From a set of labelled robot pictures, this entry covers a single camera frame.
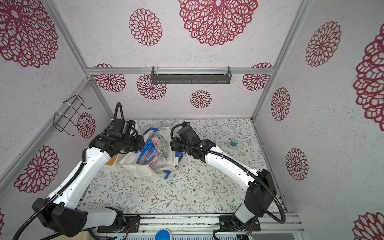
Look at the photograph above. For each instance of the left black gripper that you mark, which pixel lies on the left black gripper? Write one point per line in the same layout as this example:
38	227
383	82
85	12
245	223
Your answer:
141	143

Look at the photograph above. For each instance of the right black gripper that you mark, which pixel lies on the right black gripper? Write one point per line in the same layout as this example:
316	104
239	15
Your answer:
175	144

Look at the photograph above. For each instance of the clear green compass set case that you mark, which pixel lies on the clear green compass set case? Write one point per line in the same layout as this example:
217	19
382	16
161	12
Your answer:
163	150

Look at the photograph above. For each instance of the white canvas bag blue handles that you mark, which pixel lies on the white canvas bag blue handles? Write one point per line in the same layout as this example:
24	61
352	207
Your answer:
159	166

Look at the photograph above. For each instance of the pink clear stationery case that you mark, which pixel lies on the pink clear stationery case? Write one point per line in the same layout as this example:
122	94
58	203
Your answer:
157	141

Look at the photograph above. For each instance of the blue stationery case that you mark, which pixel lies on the blue stationery case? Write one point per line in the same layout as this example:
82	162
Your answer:
148	153

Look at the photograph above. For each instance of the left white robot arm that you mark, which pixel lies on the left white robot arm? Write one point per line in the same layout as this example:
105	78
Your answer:
59	211

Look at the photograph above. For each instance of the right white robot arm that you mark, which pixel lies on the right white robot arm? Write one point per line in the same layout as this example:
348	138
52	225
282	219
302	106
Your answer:
260	191

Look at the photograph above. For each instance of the white box wooden lid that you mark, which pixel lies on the white box wooden lid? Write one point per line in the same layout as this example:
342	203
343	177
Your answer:
112	161

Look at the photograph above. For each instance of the small teal cube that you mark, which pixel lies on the small teal cube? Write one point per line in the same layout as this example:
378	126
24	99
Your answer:
234	142

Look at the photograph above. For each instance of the blue round button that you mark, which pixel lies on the blue round button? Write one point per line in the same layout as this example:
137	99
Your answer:
163	234

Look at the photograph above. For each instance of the black wire wall rack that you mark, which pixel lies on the black wire wall rack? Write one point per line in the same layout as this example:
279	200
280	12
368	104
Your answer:
62	119

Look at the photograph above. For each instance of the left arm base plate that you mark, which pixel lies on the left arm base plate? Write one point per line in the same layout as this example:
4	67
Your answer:
131	224

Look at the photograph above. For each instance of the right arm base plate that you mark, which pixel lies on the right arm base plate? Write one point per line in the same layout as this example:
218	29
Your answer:
227	222

